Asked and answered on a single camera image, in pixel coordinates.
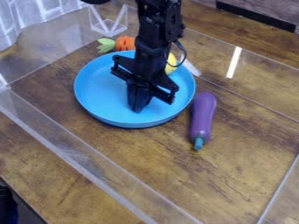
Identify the clear acrylic enclosure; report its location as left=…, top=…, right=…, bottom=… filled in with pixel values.
left=0, top=3, right=299, bottom=224

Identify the white patterned curtain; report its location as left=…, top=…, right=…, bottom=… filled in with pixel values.
left=0, top=0, right=118, bottom=53

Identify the blue round tray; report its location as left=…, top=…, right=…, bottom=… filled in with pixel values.
left=74, top=51, right=196, bottom=128

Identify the orange toy carrot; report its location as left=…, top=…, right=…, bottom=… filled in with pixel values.
left=98, top=36, right=136, bottom=53

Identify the yellow lemon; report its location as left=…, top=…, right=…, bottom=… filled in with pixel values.
left=164, top=53, right=178, bottom=75

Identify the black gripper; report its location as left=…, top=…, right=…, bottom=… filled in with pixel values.
left=111, top=54, right=179, bottom=113

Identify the black bar in background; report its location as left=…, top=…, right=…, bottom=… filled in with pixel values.
left=216, top=0, right=297, bottom=33

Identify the black cable loop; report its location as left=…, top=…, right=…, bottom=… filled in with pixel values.
left=164, top=39, right=190, bottom=68

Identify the purple toy eggplant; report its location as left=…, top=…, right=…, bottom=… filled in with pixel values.
left=191, top=91, right=218, bottom=151

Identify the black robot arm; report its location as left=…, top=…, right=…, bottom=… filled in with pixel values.
left=111, top=0, right=187, bottom=113

